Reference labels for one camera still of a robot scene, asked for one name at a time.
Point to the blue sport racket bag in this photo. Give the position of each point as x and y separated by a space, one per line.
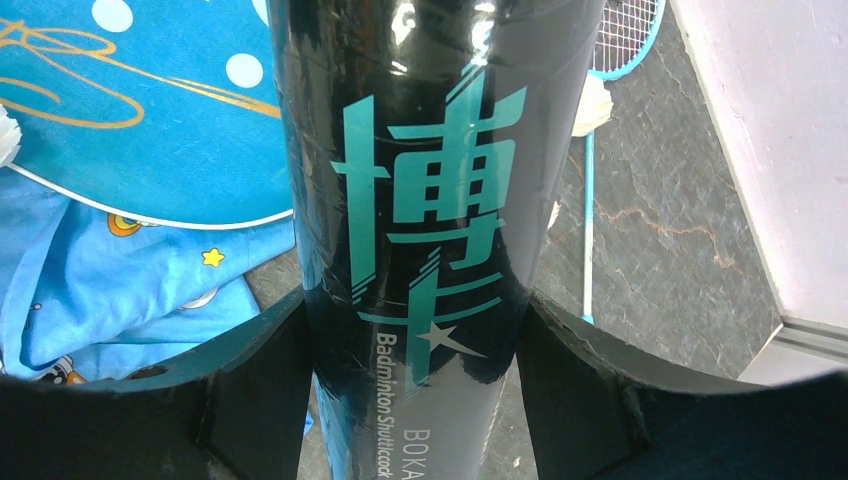
159 111

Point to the shuttlecock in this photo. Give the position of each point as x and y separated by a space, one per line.
10 137
595 106

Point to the rear blue badminton racket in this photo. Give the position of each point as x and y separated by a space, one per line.
627 32

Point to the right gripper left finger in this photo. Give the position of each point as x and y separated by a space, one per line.
233 407

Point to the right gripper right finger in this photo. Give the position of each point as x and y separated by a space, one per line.
600 408

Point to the black shuttlecock tube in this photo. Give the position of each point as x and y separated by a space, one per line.
425 143

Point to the blue astronaut print cloth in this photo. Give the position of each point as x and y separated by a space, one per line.
88 296

